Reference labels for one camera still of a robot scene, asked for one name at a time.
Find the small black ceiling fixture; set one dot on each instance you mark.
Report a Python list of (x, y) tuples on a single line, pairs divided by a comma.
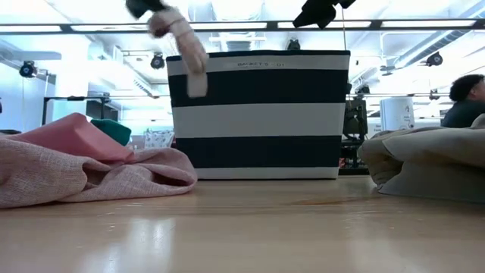
[(293, 45)]

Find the pink woven garment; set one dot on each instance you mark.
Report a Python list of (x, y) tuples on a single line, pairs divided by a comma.
[(45, 174)]

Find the pale pink cloth strip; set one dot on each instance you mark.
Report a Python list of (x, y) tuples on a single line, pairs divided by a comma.
[(191, 49)]

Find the black equipment rack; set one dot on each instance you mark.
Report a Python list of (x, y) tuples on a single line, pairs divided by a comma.
[(355, 121)]

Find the navy white striped fabric basket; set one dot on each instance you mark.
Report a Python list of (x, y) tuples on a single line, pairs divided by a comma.
[(261, 121)]

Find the person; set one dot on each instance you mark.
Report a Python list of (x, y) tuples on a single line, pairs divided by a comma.
[(464, 108)]

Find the white cylindrical appliance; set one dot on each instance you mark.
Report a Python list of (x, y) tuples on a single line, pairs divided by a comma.
[(396, 113)]

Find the white patterned bag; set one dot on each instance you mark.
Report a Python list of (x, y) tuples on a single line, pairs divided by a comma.
[(158, 139)]

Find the green garment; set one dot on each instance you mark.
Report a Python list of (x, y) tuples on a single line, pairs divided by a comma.
[(113, 130)]

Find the black metal stand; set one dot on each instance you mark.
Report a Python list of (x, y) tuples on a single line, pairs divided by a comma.
[(72, 99)]

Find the red smooth garment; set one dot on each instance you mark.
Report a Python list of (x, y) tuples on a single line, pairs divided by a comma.
[(72, 134)]

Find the beige garment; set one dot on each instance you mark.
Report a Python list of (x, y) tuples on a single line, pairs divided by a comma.
[(432, 159)]

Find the black ceiling spotlight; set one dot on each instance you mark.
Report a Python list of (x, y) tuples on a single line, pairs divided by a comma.
[(434, 59), (28, 69), (157, 61)]

